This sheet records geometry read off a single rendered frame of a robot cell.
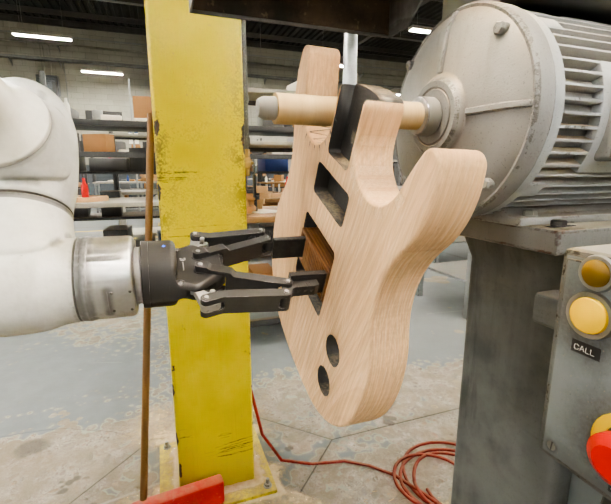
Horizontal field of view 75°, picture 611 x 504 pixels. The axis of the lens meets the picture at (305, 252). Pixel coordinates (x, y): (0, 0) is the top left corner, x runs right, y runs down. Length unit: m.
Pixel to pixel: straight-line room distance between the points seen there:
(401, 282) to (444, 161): 0.13
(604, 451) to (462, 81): 0.38
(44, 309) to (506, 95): 0.50
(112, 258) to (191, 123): 0.92
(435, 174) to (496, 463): 0.59
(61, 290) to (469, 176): 0.38
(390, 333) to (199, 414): 1.21
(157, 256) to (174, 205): 0.87
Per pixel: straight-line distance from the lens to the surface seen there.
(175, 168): 1.31
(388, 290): 0.38
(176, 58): 1.35
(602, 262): 0.38
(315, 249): 0.50
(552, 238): 0.53
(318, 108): 0.45
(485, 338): 0.74
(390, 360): 0.42
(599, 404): 0.42
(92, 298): 0.45
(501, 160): 0.48
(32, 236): 0.46
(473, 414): 0.81
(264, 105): 0.44
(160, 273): 0.44
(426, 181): 0.31
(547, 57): 0.49
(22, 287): 0.45
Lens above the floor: 1.18
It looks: 12 degrees down
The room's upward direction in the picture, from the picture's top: straight up
